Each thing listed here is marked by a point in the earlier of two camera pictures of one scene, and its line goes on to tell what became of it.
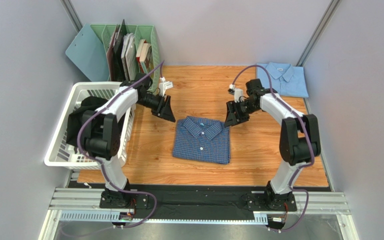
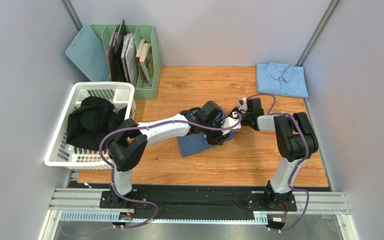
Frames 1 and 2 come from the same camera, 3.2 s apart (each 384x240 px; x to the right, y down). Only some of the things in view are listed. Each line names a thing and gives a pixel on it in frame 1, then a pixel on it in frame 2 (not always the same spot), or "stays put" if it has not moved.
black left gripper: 167,112 → 218,139
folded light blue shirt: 286,80 stays put
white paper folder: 128,55 stays put
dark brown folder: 114,53 stays put
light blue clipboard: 88,53 stays put
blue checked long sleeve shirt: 202,140 → 219,118
